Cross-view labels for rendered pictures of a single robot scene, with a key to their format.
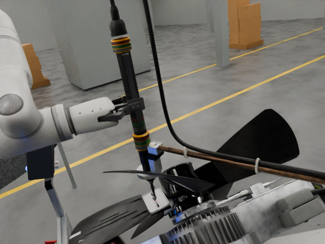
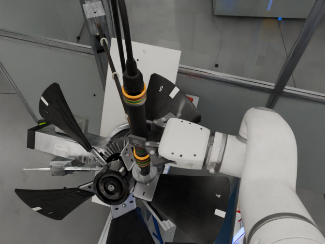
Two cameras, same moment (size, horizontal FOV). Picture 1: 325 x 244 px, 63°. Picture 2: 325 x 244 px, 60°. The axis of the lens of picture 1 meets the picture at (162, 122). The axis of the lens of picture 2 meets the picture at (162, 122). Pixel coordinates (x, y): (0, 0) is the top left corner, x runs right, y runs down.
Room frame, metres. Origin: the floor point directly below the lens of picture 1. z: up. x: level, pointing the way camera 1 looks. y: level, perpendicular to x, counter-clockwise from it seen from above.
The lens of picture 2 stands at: (0.88, 0.29, 2.04)
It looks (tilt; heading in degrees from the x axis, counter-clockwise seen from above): 56 degrees down; 213
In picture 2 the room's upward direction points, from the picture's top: straight up
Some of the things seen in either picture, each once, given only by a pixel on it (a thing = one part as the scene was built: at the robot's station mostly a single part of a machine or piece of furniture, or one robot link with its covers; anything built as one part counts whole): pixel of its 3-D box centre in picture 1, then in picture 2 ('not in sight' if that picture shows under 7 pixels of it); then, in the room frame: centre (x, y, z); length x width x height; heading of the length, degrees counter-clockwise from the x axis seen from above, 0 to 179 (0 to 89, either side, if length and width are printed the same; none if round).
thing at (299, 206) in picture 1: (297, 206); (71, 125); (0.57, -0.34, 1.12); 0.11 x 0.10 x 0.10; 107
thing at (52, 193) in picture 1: (54, 199); not in sight; (1.02, 0.56, 0.96); 0.03 x 0.03 x 0.20; 17
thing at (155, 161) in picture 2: not in sight; (167, 154); (0.63, 0.14, 1.50); 0.08 x 0.06 x 0.01; 167
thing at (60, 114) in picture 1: (64, 122); (214, 152); (0.57, 0.22, 1.50); 0.09 x 0.03 x 0.08; 17
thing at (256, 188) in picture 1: (254, 189); (59, 169); (0.72, -0.27, 1.08); 0.07 x 0.04 x 0.06; 118
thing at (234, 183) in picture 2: not in sight; (227, 200); (0.20, 0.31, 0.39); 0.04 x 0.04 x 0.78; 17
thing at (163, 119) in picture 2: (132, 108); (151, 122); (0.59, 0.06, 1.50); 0.07 x 0.03 x 0.03; 107
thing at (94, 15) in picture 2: not in sight; (95, 16); (0.24, -0.43, 1.38); 0.10 x 0.07 x 0.08; 52
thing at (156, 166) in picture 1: (149, 158); (142, 161); (0.62, 0.05, 1.34); 0.09 x 0.07 x 0.10; 52
